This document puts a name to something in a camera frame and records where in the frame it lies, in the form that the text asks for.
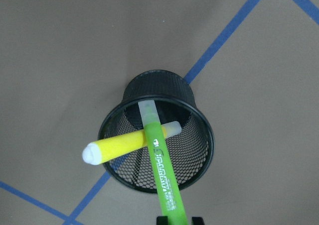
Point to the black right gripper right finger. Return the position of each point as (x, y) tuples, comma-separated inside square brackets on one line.
[(197, 221)]

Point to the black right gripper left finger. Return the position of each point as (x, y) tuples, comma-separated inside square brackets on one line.
[(162, 220)]

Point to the green highlighter pen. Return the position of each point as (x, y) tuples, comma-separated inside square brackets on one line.
[(167, 188)]

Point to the yellow highlighter pen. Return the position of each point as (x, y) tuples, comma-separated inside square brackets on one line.
[(104, 150)]

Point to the black mesh pen cup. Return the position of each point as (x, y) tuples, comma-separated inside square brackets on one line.
[(190, 151)]

